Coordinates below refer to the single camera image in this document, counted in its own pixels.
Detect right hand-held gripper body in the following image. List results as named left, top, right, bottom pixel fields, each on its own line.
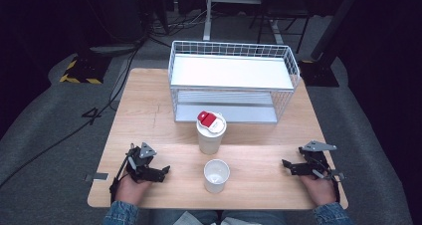
left=298, top=139, right=346, bottom=181

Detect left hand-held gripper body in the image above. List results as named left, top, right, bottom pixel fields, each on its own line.
left=123, top=141, right=161, bottom=183

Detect white tumbler with red lid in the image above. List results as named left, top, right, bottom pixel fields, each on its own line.
left=195, top=110, right=228, bottom=155

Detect white wire shelf rack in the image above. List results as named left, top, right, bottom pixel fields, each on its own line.
left=167, top=40, right=302, bottom=124

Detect person's left hand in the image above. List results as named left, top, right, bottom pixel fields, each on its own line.
left=113, top=175, right=153, bottom=206

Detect person's right hand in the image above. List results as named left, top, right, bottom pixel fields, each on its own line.
left=300, top=174, right=338, bottom=207

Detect grey tape strip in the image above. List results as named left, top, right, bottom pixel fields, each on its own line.
left=84, top=172, right=109, bottom=183

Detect white paper sheet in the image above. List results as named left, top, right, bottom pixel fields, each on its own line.
left=172, top=210, right=204, bottom=225

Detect white cup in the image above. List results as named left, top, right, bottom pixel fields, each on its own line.
left=203, top=158, right=231, bottom=195

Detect person's legs in jeans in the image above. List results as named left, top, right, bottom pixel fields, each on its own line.
left=150, top=208, right=291, bottom=225

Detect black stand with square base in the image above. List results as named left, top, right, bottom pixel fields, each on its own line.
left=298, top=0, right=365, bottom=89

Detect yellow black striped stand base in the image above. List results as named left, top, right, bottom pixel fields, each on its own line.
left=59, top=54, right=112, bottom=86

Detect right hand-held gripper cable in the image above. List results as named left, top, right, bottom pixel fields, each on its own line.
left=326, top=171, right=342, bottom=203

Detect hand-held gripper cable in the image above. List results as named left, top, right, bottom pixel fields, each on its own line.
left=326, top=171, right=342, bottom=203
left=108, top=151, right=134, bottom=203

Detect left hand-held gripper cable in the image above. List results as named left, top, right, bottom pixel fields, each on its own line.
left=108, top=151, right=134, bottom=203

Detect long black floor cable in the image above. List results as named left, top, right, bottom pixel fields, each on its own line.
left=0, top=40, right=144, bottom=190

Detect bundle of black floor cables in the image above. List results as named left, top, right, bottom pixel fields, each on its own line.
left=145, top=5, right=208, bottom=50

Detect white desk frame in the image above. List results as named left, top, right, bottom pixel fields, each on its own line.
left=202, top=0, right=286, bottom=46

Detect black chair frame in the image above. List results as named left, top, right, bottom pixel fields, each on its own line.
left=249, top=0, right=315, bottom=54

